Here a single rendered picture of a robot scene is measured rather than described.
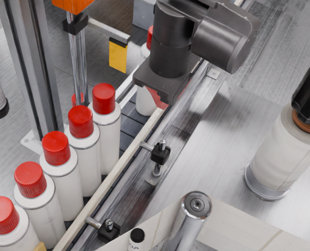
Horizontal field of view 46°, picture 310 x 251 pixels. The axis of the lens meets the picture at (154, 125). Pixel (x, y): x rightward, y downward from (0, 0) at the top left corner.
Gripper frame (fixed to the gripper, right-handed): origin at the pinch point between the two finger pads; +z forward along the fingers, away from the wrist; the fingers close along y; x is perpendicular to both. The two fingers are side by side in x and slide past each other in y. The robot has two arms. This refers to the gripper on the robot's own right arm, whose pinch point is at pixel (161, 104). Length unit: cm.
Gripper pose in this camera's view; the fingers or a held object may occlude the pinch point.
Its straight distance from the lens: 59.9
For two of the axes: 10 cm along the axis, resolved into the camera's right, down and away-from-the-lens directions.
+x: -8.7, -4.4, 2.2
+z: -1.0, 5.9, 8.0
